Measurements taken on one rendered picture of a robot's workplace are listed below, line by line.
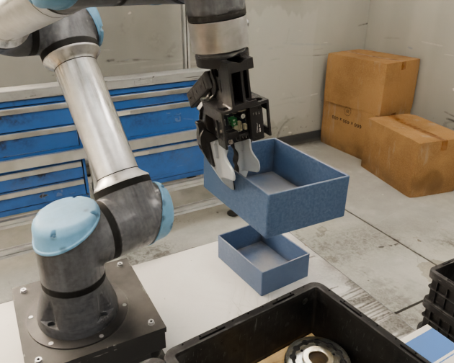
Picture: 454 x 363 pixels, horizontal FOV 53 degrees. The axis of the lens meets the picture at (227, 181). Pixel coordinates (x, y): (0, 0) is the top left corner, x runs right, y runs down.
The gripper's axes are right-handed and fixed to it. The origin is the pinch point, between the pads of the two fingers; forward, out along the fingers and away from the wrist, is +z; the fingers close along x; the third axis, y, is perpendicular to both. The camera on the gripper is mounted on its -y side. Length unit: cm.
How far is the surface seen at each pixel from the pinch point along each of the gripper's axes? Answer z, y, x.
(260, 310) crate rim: 18.7, 9.4, -2.5
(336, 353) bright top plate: 27.3, 16.5, 6.5
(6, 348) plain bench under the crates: 36, -27, -45
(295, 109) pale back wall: 106, -260, 180
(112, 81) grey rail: 21, -165, 16
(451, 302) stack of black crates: 69, -8, 67
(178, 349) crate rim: 16.7, 11.2, -16.8
